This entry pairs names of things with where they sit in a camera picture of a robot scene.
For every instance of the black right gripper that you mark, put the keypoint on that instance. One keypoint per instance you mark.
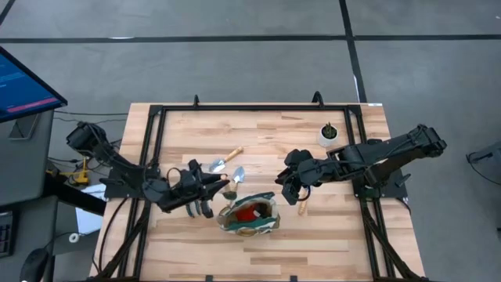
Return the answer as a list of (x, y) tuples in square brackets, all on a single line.
[(305, 172)]

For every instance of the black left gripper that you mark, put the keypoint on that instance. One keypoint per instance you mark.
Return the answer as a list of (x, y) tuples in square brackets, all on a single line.
[(184, 194)]

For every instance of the green beige gardening bag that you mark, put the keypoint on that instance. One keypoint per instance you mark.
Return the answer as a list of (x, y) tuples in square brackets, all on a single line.
[(229, 225)]

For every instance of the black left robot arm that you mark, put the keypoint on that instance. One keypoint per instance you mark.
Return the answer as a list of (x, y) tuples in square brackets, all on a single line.
[(121, 166)]

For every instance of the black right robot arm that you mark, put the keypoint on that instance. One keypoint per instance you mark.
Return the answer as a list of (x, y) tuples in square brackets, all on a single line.
[(391, 150)]

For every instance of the white potted succulent plant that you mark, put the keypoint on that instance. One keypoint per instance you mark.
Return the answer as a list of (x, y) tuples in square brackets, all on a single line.
[(324, 140)]

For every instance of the red cloth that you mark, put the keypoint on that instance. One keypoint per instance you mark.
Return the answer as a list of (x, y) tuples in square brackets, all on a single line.
[(246, 213)]

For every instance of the small black box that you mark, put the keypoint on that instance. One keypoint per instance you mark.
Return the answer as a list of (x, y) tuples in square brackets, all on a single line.
[(374, 140)]

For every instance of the white paper sheet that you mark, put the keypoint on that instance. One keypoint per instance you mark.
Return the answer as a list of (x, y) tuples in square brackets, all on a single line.
[(88, 219)]

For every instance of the yellow clamp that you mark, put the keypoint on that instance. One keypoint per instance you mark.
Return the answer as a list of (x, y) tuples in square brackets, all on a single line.
[(82, 178)]

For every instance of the black desk leg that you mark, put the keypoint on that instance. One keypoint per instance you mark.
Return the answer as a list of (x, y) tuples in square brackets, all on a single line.
[(74, 197)]

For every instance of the white tape roll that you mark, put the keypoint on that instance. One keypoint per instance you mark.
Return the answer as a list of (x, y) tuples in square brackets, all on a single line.
[(70, 237)]

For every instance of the grey floor stand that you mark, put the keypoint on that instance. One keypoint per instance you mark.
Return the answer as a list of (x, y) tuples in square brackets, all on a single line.
[(489, 156)]

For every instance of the grey cart top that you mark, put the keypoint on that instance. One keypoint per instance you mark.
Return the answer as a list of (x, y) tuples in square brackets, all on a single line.
[(27, 164)]

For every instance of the black computer mouse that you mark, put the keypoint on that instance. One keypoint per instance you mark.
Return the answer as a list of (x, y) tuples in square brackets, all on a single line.
[(34, 266)]

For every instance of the blue computer monitor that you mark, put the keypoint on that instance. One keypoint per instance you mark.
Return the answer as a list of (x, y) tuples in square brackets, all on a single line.
[(23, 90)]

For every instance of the black keyboard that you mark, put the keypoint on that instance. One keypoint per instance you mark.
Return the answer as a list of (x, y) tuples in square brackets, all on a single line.
[(6, 235)]

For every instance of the black aluminium rig frame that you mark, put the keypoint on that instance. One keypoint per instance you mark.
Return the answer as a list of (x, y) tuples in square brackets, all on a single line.
[(254, 107)]

